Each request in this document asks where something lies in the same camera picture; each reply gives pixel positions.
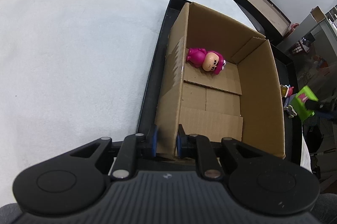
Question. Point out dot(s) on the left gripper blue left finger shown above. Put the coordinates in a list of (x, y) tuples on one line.
[(128, 152)]

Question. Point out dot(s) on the pink toy figure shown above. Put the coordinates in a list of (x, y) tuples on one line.
[(209, 61)]

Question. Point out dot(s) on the red and blue small figurine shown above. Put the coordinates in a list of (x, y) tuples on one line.
[(286, 90)]

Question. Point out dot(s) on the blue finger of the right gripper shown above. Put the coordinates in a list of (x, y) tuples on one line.
[(323, 109)]

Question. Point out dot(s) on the green hexagonal box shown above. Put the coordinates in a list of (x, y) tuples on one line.
[(298, 103)]

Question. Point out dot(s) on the lavender cube toy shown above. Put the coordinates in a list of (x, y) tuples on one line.
[(288, 108)]

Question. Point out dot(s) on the white tablecloth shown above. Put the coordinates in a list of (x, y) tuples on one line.
[(73, 71)]

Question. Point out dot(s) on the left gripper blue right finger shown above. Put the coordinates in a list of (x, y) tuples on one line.
[(204, 152)]

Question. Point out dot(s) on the brown cardboard box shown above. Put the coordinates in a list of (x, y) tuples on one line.
[(243, 101)]

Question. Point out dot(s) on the black tray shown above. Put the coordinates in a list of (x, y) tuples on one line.
[(285, 69)]

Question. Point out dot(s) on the black framed brown board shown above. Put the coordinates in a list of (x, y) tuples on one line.
[(268, 19)]

